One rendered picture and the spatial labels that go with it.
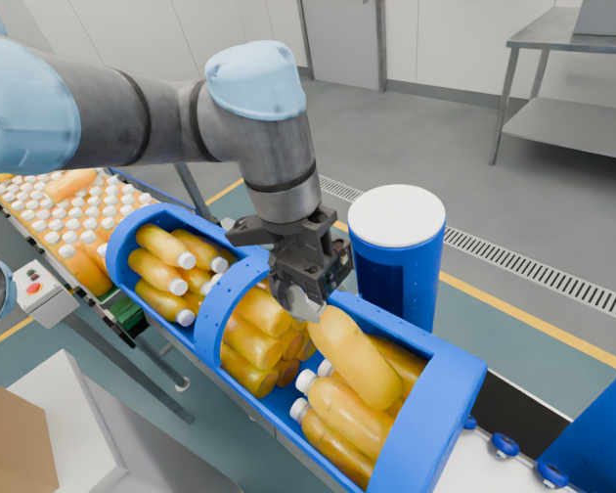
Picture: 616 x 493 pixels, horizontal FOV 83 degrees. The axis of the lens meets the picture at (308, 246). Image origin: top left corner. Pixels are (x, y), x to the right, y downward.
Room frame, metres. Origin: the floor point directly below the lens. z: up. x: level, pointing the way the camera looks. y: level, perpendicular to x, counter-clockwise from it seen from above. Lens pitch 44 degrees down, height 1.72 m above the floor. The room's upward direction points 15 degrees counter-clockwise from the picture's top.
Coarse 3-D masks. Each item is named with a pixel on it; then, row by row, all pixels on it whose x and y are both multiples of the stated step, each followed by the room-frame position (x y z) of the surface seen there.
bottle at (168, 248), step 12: (144, 228) 0.78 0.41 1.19; (156, 228) 0.77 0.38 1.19; (144, 240) 0.74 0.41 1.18; (156, 240) 0.71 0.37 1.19; (168, 240) 0.70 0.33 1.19; (180, 240) 0.71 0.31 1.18; (156, 252) 0.69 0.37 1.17; (168, 252) 0.66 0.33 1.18; (180, 252) 0.66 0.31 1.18; (168, 264) 0.66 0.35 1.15
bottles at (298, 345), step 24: (144, 288) 0.67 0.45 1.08; (192, 288) 0.63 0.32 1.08; (168, 312) 0.57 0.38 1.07; (192, 312) 0.57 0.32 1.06; (288, 336) 0.40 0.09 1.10; (240, 360) 0.39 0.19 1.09; (288, 360) 0.38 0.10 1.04; (264, 384) 0.34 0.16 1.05; (312, 432) 0.22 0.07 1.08; (336, 432) 0.21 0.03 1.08; (336, 456) 0.17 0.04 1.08; (360, 456) 0.16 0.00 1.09; (360, 480) 0.14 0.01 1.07
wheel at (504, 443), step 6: (492, 438) 0.17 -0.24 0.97; (498, 438) 0.16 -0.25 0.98; (504, 438) 0.16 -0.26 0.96; (498, 444) 0.15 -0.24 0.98; (504, 444) 0.15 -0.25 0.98; (510, 444) 0.15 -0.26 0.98; (516, 444) 0.15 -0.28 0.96; (504, 450) 0.14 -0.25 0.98; (510, 450) 0.14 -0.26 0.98; (516, 450) 0.14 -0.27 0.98
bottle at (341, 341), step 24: (336, 312) 0.30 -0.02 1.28; (312, 336) 0.29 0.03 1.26; (336, 336) 0.27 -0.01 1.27; (360, 336) 0.27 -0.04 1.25; (336, 360) 0.25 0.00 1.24; (360, 360) 0.25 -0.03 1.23; (384, 360) 0.25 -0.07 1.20; (360, 384) 0.23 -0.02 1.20; (384, 384) 0.22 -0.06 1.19; (384, 408) 0.20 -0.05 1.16
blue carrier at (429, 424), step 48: (240, 288) 0.45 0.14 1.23; (192, 336) 0.53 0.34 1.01; (384, 336) 0.37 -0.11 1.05; (432, 336) 0.28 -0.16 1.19; (240, 384) 0.32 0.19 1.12; (288, 384) 0.37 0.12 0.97; (432, 384) 0.19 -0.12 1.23; (480, 384) 0.21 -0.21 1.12; (288, 432) 0.21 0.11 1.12; (432, 432) 0.13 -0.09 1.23; (336, 480) 0.14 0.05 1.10; (384, 480) 0.11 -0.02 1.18; (432, 480) 0.09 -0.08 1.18
